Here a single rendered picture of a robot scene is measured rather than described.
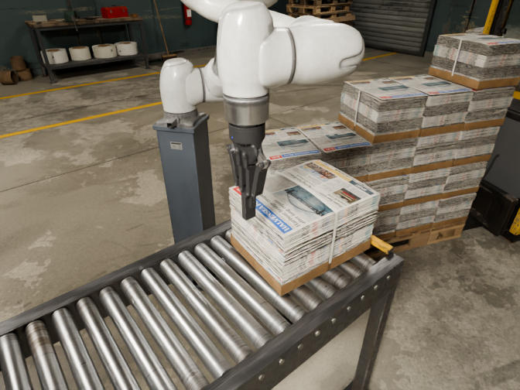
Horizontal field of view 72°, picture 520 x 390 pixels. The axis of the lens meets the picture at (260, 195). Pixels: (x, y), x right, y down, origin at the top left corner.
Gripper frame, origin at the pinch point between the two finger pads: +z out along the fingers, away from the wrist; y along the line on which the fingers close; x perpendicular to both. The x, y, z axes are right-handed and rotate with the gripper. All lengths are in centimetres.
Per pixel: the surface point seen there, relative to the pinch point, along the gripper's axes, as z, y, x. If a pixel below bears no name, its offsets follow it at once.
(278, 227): 11.2, 0.3, -9.8
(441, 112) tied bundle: 17, 28, -151
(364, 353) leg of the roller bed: 82, -13, -46
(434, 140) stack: 33, 27, -152
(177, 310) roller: 34.1, 11.7, 16.8
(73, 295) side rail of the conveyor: 34, 36, 38
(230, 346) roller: 34.8, -6.3, 11.6
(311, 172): 10.6, 15.6, -38.3
